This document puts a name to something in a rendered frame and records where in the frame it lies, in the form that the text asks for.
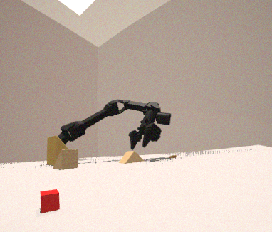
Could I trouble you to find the red block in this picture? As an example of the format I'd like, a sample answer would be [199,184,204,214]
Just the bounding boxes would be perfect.
[40,189,60,213]

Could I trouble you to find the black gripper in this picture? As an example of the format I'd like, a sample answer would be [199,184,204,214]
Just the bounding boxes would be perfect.
[129,117,162,149]

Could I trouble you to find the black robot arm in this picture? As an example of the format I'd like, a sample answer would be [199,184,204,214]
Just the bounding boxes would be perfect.
[58,99,171,145]

